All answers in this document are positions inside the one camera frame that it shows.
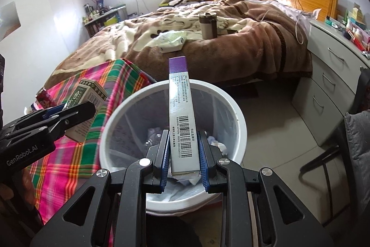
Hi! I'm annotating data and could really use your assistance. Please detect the green and white carton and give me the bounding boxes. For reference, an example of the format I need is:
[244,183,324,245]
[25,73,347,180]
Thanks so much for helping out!
[64,78,109,143]

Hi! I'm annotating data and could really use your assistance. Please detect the white round trash bin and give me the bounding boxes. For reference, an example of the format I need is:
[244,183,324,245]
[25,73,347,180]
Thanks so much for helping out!
[99,80,247,216]

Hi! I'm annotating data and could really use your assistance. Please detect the person's left hand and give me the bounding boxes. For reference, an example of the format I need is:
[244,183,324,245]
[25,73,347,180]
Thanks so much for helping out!
[0,182,19,208]

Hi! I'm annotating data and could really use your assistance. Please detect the red drink can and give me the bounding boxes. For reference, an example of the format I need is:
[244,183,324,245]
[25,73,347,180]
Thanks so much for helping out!
[35,87,57,109]

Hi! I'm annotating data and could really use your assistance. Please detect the clear bin liner bag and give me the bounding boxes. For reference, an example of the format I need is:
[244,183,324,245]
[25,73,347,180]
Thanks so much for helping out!
[104,85,240,207]

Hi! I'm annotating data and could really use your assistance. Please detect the pile of toiletry boxes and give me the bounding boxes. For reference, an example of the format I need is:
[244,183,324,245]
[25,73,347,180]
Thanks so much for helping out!
[325,2,370,59]

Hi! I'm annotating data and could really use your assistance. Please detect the black metal chair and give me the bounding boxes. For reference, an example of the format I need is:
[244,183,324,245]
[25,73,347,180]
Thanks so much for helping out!
[299,68,370,224]

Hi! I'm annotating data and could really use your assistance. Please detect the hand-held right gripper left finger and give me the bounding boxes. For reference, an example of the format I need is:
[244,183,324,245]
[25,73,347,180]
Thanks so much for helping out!
[29,129,171,247]

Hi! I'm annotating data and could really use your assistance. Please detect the shiny wall panel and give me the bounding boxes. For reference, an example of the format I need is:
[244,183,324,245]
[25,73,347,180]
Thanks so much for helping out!
[0,1,22,41]

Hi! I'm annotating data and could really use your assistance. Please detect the white charging cable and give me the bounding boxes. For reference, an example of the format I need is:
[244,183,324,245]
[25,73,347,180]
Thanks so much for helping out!
[256,0,305,44]

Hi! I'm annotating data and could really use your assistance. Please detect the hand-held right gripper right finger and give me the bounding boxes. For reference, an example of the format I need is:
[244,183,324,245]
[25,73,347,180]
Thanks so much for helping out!
[199,131,337,247]

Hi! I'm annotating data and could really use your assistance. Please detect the cluttered side shelf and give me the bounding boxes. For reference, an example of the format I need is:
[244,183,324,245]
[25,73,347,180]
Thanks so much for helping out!
[83,5,128,38]

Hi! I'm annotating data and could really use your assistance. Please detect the grey drawer cabinet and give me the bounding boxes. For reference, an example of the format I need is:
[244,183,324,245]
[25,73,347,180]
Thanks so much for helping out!
[291,18,370,146]

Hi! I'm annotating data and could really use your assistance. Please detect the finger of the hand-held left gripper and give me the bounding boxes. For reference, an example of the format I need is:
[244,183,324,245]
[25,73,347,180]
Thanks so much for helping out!
[26,106,65,123]
[37,101,96,138]

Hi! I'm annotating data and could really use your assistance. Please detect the purple and white carton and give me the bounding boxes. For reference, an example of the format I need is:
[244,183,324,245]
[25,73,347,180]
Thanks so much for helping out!
[168,57,201,176]

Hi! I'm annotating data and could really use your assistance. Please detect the pink green plaid cloth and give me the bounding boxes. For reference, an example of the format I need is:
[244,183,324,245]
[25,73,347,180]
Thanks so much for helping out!
[25,58,158,247]

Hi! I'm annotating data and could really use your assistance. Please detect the bed with brown blanket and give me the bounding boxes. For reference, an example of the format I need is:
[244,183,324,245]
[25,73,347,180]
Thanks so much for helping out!
[50,0,313,88]

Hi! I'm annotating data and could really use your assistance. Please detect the white tissue pack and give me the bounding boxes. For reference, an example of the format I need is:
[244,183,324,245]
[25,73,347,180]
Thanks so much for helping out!
[152,31,187,53]

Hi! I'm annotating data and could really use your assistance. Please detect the grey seat cushion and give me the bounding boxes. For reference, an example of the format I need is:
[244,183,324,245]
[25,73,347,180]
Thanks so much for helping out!
[344,109,370,201]

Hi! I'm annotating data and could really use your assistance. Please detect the blue and white packet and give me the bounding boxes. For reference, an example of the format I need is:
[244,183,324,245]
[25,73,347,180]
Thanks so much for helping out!
[29,102,44,116]

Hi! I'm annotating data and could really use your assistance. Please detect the brown steel thermos flask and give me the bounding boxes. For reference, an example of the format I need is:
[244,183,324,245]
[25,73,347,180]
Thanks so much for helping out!
[199,13,217,40]

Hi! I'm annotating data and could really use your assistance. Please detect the pale pink pillow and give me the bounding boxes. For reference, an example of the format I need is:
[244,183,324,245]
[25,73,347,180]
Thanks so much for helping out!
[241,0,322,25]

